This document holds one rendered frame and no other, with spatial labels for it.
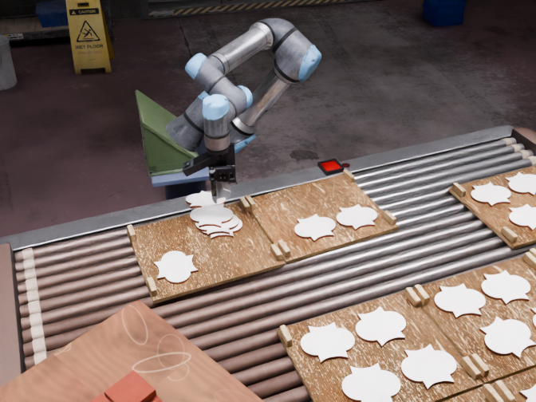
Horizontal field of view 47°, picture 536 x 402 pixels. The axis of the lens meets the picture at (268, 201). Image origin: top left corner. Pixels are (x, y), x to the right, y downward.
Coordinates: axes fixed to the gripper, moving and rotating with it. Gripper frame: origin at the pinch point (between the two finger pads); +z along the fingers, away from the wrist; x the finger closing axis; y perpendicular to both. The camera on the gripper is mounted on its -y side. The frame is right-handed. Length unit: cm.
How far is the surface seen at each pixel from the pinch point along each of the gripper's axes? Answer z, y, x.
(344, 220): 9.5, 42.8, -2.1
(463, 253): 13, 78, -18
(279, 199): 10.5, 22.6, 13.1
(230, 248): 10.7, 4.4, -11.8
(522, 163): 12, 119, 31
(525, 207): 9, 105, 0
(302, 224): 9.6, 28.6, -3.0
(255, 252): 10.6, 12.3, -14.4
